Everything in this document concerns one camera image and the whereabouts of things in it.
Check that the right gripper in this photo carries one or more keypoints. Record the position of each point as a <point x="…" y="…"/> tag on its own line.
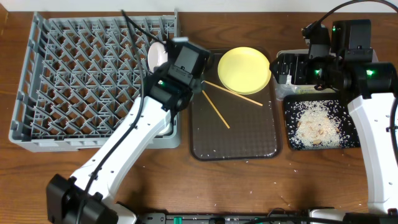
<point x="300" y="62"/>

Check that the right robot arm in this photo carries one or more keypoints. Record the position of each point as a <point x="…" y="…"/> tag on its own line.
<point x="342" y="59"/>

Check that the white pink bowl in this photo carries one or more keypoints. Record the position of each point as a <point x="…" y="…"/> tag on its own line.
<point x="156" y="56"/>

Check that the dark brown serving tray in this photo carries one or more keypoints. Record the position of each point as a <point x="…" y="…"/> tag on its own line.
<point x="254" y="130"/>

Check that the long wooden chopstick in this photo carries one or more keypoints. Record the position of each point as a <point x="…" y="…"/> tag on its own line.
<point x="233" y="93"/>

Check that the clear plastic bin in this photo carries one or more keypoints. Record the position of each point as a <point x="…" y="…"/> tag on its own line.
<point x="287" y="88"/>

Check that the black waste tray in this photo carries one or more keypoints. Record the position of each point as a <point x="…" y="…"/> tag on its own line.
<point x="292" y="124"/>

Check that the rice food waste pile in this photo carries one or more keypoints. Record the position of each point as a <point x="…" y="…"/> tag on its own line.
<point x="317" y="127"/>

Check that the white paper cup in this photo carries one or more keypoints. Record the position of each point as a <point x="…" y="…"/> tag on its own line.
<point x="167" y="130"/>

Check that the short wooden chopstick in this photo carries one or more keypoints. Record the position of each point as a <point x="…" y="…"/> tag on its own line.
<point x="215" y="109"/>

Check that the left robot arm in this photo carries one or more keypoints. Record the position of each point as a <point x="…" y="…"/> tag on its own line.
<point x="88" y="195"/>

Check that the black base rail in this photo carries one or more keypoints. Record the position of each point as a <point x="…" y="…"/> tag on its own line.
<point x="163" y="218"/>

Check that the grey dish rack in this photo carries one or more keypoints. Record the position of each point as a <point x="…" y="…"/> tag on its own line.
<point x="80" y="78"/>

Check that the yellow plate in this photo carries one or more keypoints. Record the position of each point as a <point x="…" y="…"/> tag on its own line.
<point x="244" y="70"/>

